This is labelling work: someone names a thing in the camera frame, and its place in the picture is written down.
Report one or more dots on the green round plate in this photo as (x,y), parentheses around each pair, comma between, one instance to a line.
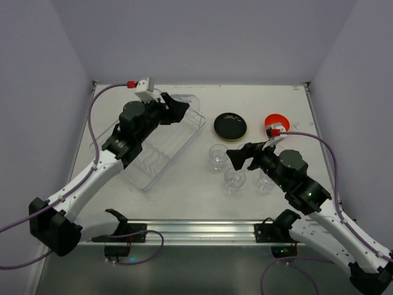
(231,140)

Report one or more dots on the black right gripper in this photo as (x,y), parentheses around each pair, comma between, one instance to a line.
(255,157)

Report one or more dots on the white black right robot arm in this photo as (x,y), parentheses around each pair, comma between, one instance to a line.
(314,219)

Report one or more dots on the clear glass cup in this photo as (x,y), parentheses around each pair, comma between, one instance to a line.
(234,180)
(242,146)
(218,156)
(192,100)
(264,182)

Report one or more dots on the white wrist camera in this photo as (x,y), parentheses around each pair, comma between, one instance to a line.
(145,90)
(276,133)

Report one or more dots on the orange plastic bowl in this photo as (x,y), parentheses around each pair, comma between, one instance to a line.
(276,118)

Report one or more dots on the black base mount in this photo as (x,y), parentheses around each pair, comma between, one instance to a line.
(129,233)
(277,231)

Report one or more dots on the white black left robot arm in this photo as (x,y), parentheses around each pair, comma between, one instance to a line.
(54,220)

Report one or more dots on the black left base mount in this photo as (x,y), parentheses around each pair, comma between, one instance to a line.
(129,233)

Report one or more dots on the clear dish rack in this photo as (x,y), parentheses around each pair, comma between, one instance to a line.
(161,148)

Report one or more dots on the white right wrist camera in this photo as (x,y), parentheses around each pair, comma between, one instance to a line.
(276,133)

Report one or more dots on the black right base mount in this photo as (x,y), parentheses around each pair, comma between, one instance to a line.
(277,231)

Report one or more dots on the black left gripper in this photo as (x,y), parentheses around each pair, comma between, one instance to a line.
(164,108)

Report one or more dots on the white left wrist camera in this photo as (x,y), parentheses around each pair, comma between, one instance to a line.
(145,90)

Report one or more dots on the aluminium front rail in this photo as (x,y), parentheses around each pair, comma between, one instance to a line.
(196,232)

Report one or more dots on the black round plate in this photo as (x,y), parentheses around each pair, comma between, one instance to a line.
(230,125)

